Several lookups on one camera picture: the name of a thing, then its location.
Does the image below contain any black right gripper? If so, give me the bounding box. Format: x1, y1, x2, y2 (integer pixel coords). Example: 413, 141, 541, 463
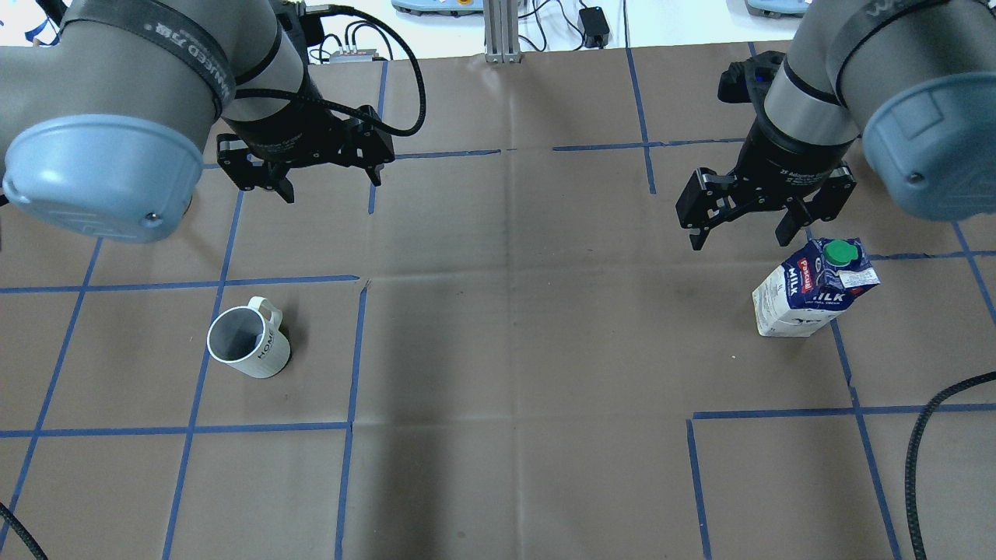
675, 121, 854, 251

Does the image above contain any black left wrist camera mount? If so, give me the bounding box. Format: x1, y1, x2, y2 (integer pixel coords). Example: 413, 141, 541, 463
269, 1, 324, 53

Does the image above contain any white ceramic mug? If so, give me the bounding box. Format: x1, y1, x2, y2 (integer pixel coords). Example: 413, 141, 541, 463
205, 296, 292, 379

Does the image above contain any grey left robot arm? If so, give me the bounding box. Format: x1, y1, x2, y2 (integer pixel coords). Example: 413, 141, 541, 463
2, 1, 399, 243

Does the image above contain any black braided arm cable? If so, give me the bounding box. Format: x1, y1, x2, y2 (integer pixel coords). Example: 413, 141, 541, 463
905, 370, 996, 560
233, 4, 428, 138

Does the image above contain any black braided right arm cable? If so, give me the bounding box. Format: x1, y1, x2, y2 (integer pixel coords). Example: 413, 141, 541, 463
905, 370, 996, 560

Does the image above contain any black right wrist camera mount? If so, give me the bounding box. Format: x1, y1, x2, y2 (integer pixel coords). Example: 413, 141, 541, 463
717, 51, 786, 106

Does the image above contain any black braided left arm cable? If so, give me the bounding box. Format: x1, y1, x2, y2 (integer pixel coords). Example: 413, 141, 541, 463
233, 4, 428, 138

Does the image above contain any grey usb hub box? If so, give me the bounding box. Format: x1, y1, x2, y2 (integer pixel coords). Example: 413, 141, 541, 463
326, 49, 387, 64

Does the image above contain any blue white milk carton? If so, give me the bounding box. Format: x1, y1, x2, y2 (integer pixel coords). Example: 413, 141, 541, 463
752, 238, 881, 338

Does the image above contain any aluminium profile post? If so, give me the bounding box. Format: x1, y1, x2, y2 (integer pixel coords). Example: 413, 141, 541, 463
482, 0, 522, 64

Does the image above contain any brown paper table mat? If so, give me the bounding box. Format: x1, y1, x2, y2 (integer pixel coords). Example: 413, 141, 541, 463
2, 43, 994, 559

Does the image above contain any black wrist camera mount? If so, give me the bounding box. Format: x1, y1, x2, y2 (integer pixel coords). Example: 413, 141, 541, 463
717, 51, 786, 106
269, 1, 324, 53

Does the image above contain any black power adapter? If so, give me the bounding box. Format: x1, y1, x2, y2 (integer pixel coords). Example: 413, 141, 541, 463
577, 6, 611, 49

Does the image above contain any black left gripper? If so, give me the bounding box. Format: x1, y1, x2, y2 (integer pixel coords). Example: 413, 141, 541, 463
216, 100, 395, 205

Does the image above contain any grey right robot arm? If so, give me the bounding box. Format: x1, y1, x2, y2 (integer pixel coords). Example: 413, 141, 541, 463
675, 1, 995, 250

